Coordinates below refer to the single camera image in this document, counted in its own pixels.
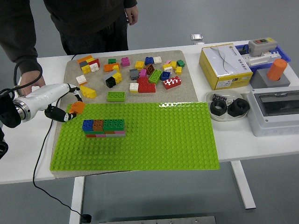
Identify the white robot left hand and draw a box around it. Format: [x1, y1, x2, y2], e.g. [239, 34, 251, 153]
[25, 83, 84, 123]

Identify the person's left hand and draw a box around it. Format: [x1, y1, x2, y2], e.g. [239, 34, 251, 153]
[125, 6, 139, 26]

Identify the person's right hand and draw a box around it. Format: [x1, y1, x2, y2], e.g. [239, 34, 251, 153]
[17, 71, 46, 97]

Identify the orange eight-stud toy brick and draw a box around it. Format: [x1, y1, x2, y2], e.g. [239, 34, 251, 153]
[69, 101, 86, 115]

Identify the yellow curved toy brick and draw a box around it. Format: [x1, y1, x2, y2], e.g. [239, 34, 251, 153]
[79, 85, 98, 99]

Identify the grey slanted toy brick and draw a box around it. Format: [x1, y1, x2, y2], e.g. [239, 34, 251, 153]
[102, 70, 117, 83]

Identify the black toy brick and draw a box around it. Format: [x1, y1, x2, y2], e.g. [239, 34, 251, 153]
[105, 77, 117, 89]

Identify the light green three-hole brick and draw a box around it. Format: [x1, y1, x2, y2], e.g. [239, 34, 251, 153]
[107, 91, 126, 102]

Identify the large red stepped brick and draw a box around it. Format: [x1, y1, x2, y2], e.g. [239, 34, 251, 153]
[136, 77, 157, 93]

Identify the dark green eight-stud brick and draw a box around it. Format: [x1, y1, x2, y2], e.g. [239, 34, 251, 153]
[102, 119, 125, 131]

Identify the red brick with white spots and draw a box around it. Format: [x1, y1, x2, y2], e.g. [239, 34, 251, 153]
[163, 76, 182, 90]

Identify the light green studded baseplate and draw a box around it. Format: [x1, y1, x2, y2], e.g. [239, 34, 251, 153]
[49, 101, 221, 174]

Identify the person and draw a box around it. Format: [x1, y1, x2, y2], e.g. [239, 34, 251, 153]
[43, 0, 129, 56]

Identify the silver metal clamp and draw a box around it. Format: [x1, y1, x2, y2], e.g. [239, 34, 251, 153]
[190, 33, 206, 45]

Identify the grey-brown table mat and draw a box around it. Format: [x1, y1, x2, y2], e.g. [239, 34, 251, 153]
[54, 50, 199, 179]

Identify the white and yellow cardboard box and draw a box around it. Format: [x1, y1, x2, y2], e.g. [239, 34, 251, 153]
[199, 42, 254, 91]

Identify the white table leg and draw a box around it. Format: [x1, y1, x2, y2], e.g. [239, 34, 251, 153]
[230, 161, 257, 210]
[69, 176, 85, 224]

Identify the small dark electronic component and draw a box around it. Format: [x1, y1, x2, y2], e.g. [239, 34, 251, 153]
[212, 93, 228, 102]

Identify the white shallow dish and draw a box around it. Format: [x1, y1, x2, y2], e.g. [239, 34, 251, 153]
[205, 90, 244, 122]

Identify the white terminal block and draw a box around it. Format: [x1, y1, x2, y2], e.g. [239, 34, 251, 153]
[242, 50, 282, 69]

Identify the large black hex nut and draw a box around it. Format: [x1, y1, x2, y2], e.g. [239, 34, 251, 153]
[227, 98, 250, 118]

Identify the grey square block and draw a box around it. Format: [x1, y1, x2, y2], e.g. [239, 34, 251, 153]
[249, 68, 291, 90]

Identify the orange cylinder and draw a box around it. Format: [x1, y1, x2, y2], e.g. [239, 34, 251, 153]
[267, 58, 288, 82]

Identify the blue plastic tray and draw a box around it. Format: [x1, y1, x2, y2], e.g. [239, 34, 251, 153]
[235, 44, 292, 71]

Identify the thin black power cord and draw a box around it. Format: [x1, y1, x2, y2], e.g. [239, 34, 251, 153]
[32, 53, 85, 217]

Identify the grey push-button switch box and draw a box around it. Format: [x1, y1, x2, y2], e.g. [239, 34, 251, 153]
[248, 37, 278, 57]

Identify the grey-white electrical enclosure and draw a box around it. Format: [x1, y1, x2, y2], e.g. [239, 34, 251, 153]
[247, 85, 299, 138]

